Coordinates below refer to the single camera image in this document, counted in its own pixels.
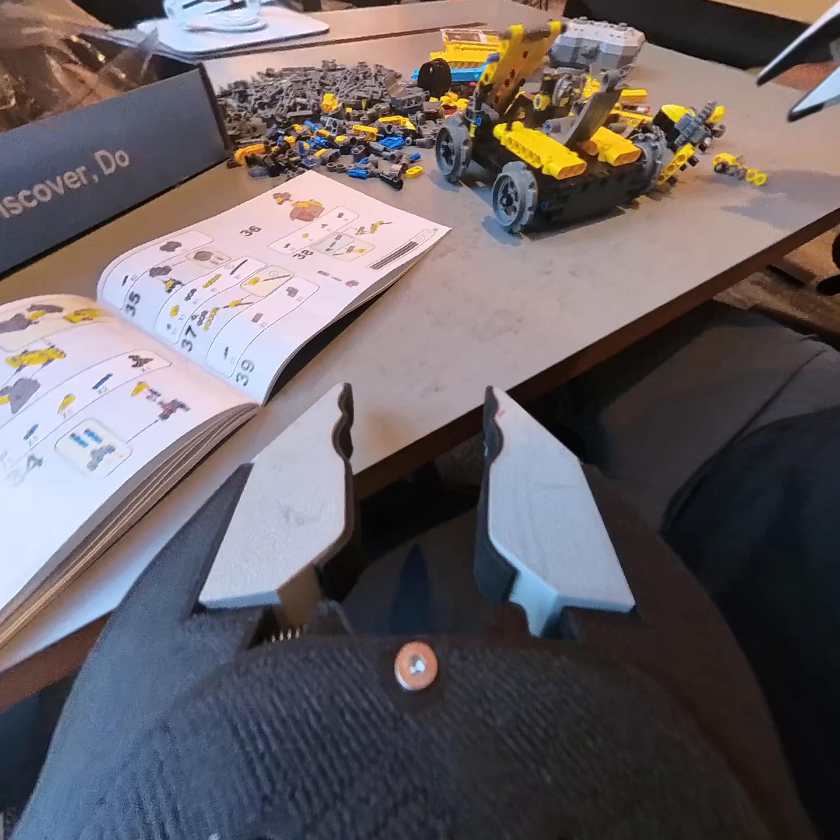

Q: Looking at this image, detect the pile of dark grey bricks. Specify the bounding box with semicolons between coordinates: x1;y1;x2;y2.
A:
217;58;460;191

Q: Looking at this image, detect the yellow gear brick subassembly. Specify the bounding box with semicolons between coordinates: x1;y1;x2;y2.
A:
655;98;728;190

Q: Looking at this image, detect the grey brick battery hub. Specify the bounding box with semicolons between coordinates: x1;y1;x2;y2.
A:
548;18;647;73

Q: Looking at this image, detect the small yellow grey axle assembly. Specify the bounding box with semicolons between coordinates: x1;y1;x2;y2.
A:
712;152;770;188

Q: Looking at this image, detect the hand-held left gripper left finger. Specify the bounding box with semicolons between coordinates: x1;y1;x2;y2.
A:
197;383;361;627

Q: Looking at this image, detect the sticker sheet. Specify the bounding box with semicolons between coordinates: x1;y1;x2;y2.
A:
440;26;506;50

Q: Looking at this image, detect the grey desk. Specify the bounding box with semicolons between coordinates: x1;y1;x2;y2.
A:
0;0;840;677

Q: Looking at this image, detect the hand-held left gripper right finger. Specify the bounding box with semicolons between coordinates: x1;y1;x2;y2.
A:
472;386;637;639

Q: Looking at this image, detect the pile of yellow beam bricks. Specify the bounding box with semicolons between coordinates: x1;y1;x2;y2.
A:
430;46;657;129

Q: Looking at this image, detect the yellow black brick vehicle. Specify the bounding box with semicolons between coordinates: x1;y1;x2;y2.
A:
433;20;670;237

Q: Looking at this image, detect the dark blue cardboard box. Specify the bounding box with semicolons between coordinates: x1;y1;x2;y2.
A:
0;66;228;277

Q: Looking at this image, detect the wooden board sign stand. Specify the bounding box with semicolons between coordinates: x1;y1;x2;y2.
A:
134;0;329;53

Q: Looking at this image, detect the instruction booklet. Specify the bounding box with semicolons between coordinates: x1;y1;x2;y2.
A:
0;169;454;647

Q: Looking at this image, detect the blue brick separator tool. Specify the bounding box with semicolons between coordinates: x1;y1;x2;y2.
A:
412;64;496;83

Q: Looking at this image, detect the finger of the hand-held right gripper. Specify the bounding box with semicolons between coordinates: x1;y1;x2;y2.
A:
756;7;840;86
786;79;840;123

